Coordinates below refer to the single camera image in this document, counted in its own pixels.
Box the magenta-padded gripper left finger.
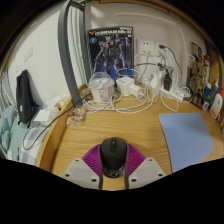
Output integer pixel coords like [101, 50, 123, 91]
[62, 143, 103, 190]

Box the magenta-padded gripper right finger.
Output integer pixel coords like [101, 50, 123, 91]
[125, 142, 167, 190]

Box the black computer mouse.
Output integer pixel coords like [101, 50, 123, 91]
[99, 137, 129, 179]

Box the blue mouse pad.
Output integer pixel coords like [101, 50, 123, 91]
[157, 112, 214, 173]

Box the small clear plastic bag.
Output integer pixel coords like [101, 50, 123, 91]
[65, 106, 86, 128]

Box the white tissue pack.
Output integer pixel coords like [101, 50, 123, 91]
[32, 105, 60, 125]

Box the teal and checkered bedding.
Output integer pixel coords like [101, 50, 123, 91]
[0, 103, 49, 166]

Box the white power strip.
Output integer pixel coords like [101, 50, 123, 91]
[159, 87, 185, 103]

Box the clear lidded plastic container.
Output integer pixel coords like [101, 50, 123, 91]
[87, 71, 116, 104]

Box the white cube charger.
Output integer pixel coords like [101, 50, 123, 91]
[115, 76, 136, 97]

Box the black plug adapter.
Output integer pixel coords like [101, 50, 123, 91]
[163, 72, 174, 92]

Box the black backpack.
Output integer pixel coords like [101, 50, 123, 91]
[15, 69, 38, 125]

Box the white red-capped lotion bottle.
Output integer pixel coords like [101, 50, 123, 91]
[209, 91, 224, 120]

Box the brown tree creature figurine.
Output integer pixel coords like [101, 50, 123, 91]
[186, 53, 211, 101]

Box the robot model kit box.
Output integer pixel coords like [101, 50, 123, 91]
[86, 25, 135, 83]

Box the thin black cable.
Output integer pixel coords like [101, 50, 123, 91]
[22, 94, 93, 151]

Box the grey metal frame post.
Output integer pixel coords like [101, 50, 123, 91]
[57, 0, 94, 108]

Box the white wall socket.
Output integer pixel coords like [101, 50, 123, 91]
[136, 38, 156, 56]
[153, 41, 170, 58]

